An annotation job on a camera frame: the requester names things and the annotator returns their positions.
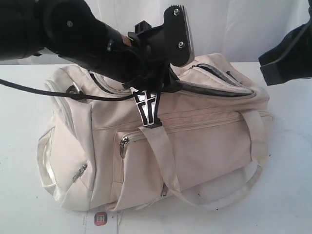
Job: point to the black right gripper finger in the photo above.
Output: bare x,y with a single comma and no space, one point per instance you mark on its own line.
291,59

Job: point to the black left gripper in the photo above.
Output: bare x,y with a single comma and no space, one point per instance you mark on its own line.
140,61

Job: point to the cream fabric duffel bag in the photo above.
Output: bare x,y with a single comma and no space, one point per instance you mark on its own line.
210,150

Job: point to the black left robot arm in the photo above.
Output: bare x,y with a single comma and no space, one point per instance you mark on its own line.
69,29

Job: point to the colourful sticker on table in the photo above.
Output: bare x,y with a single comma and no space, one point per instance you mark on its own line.
100,218

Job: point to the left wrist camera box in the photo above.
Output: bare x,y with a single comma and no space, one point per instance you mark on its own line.
177,36

